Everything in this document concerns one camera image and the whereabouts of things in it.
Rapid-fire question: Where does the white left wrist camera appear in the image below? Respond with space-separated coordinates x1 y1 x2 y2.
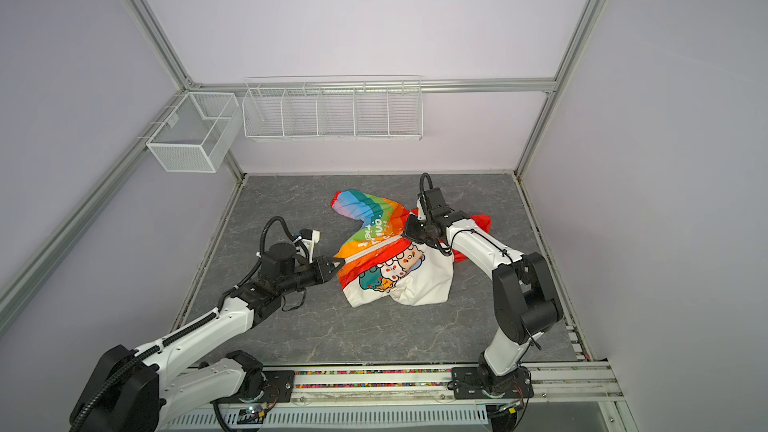
295 228 321 262

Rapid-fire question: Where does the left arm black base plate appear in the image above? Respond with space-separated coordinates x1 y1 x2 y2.
218 369 296 405

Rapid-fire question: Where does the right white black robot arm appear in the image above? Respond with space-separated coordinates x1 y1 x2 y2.
404 187 564 380

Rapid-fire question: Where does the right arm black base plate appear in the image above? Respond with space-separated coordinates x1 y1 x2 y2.
447 365 534 400

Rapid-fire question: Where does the white mesh box basket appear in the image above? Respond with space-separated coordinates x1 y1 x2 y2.
147 92 243 173

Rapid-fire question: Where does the aluminium front rail frame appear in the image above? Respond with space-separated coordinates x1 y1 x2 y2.
107 361 637 432

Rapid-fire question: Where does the long white wire basket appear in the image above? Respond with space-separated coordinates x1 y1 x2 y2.
242 75 424 140

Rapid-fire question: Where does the white vented cable duct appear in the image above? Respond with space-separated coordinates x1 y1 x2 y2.
162 404 490 431

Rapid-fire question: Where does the black corrugated left cable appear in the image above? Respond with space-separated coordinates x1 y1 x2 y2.
259 215 300 250

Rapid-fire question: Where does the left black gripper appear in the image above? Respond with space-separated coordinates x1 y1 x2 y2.
278 255 345 296

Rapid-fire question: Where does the colourful red white kids jacket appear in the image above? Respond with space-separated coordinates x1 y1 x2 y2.
330 190 468 308

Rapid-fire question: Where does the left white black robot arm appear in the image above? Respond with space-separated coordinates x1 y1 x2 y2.
69 243 345 431

